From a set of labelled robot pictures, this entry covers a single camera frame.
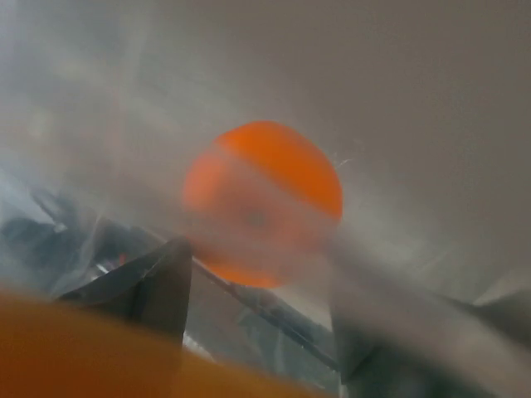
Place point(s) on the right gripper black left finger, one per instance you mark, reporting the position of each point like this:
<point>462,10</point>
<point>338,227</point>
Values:
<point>151,291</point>

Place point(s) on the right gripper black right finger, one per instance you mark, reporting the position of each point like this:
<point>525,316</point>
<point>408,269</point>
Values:
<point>397,339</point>

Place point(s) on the orange fake fruit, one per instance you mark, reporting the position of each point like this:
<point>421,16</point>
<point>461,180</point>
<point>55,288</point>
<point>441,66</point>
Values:
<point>228,183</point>

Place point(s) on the clear zip top bag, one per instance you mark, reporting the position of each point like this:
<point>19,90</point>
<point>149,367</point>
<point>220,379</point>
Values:
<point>422,107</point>

